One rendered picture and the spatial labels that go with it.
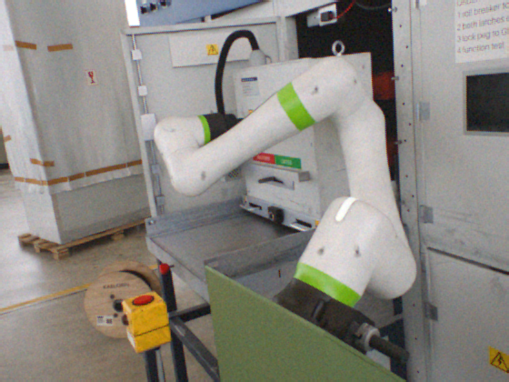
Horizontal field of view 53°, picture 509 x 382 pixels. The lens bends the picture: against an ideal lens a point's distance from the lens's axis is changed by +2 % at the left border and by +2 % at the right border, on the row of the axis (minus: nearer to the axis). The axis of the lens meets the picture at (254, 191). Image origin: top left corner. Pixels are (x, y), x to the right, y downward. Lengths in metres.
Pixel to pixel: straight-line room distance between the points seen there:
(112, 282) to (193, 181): 1.75
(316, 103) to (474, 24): 0.44
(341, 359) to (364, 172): 0.56
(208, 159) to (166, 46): 0.84
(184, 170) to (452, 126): 0.71
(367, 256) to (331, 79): 0.43
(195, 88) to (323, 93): 0.93
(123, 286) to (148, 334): 1.78
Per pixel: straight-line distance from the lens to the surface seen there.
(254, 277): 1.35
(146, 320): 1.15
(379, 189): 1.15
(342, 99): 1.18
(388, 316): 1.73
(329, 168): 1.50
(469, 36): 1.38
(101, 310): 3.03
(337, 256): 0.89
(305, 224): 1.57
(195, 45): 1.99
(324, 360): 0.70
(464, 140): 1.42
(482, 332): 1.57
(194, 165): 1.25
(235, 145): 1.22
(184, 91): 2.00
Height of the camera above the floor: 1.36
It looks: 13 degrees down
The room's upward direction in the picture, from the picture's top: 7 degrees counter-clockwise
